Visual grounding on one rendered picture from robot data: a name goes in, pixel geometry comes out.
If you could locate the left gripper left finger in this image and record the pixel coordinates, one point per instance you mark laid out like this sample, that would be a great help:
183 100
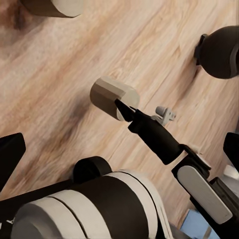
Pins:
12 148

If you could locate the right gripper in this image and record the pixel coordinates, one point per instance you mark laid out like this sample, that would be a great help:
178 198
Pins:
150 131

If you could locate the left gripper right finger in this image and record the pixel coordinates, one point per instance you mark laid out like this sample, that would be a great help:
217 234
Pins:
231 148

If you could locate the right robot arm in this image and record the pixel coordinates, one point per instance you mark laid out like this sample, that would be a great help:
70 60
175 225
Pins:
217 203

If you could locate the pillar candle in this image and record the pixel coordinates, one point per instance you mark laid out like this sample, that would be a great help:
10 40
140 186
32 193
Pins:
106 89
194 148
55 8

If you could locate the cauldron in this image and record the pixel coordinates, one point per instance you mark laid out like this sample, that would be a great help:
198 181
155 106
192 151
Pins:
219 52

